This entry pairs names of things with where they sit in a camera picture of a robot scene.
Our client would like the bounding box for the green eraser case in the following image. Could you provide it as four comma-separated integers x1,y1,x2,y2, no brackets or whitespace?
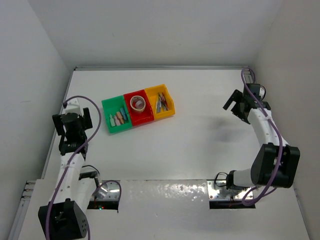
109,114,116,127

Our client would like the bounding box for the pink eraser case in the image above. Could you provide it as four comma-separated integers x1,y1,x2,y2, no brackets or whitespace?
113,115,121,126

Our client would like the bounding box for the orange eraser case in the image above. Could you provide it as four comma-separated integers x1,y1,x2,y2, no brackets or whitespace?
116,111,125,125

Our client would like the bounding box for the tan tape roll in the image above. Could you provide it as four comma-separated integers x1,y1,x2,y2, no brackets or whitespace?
130,95,147,113

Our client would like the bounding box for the small white tape roll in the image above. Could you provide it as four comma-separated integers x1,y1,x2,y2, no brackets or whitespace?
135,100,143,108

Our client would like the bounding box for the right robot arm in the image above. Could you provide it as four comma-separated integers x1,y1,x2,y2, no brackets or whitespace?
223,83,301,190

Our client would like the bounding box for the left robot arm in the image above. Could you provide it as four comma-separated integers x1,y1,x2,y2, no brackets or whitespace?
38,108,98,240

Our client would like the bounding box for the green plastic bin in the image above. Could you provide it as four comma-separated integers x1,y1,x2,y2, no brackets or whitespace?
101,95,133,134

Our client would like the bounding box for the red plastic bin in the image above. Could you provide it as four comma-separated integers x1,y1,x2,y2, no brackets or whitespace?
123,89,154,127

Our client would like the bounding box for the yellow plastic bin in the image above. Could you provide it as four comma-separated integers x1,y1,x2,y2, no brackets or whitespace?
144,84,176,121

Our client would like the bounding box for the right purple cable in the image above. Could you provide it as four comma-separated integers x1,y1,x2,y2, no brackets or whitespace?
240,67,284,207

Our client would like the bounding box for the purple cable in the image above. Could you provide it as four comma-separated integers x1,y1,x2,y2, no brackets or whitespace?
240,67,284,207
46,94,122,240

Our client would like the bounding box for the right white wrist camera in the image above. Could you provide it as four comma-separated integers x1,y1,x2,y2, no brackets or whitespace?
258,85,266,101

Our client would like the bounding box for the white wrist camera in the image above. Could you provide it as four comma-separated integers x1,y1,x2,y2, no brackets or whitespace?
258,85,266,101
63,98,82,116

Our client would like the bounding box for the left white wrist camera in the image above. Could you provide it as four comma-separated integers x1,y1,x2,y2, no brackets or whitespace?
63,98,82,116

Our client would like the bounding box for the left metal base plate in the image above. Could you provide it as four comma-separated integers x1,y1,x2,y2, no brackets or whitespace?
91,180,122,201

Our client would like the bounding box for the metal base plate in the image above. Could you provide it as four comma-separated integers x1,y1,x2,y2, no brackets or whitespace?
91,180,122,201
207,179,251,202

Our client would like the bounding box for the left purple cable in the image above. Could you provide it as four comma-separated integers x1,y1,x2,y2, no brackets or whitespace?
46,94,122,240

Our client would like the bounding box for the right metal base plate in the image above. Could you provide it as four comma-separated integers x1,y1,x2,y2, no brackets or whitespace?
207,179,251,202

